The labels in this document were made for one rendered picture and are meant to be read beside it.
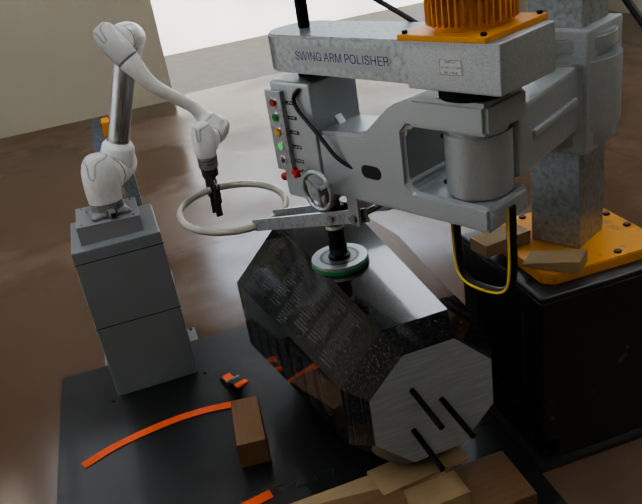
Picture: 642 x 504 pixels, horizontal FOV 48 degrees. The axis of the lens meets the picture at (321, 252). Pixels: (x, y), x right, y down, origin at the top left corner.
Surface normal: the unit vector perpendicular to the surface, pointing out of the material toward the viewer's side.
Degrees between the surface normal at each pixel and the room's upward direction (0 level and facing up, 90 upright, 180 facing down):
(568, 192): 90
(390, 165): 90
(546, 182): 90
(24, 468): 0
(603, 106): 90
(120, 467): 0
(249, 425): 0
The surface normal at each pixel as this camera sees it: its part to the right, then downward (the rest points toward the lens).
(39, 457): -0.15, -0.88
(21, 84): 0.31, 0.39
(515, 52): 0.68, 0.23
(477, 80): -0.72, 0.40
